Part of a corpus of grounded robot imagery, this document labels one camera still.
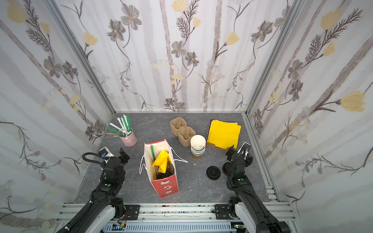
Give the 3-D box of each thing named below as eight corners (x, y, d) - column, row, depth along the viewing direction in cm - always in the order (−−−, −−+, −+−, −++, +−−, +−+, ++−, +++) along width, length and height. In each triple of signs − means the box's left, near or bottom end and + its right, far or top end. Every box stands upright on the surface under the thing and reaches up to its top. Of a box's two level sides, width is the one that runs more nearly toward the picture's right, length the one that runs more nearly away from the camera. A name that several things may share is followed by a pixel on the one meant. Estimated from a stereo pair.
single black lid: (206, 180, 87) (207, 178, 85) (205, 167, 92) (206, 165, 91) (220, 180, 87) (221, 178, 85) (219, 167, 93) (219, 165, 91)
